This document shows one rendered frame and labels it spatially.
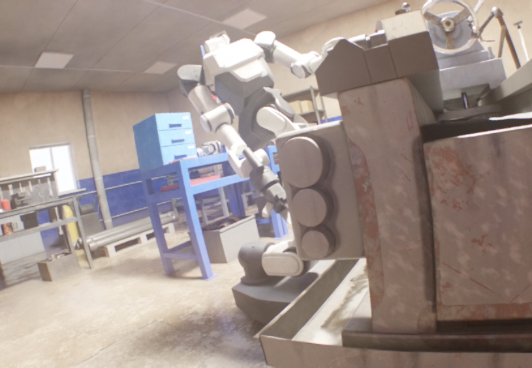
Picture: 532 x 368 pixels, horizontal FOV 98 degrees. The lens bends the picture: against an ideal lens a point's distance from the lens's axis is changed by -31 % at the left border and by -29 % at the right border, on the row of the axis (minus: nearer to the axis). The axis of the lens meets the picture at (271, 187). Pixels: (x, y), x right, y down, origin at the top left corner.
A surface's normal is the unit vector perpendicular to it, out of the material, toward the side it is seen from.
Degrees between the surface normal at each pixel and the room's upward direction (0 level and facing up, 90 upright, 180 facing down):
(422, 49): 90
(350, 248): 90
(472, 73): 90
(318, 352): 90
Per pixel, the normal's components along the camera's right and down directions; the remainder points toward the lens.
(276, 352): -0.53, 0.18
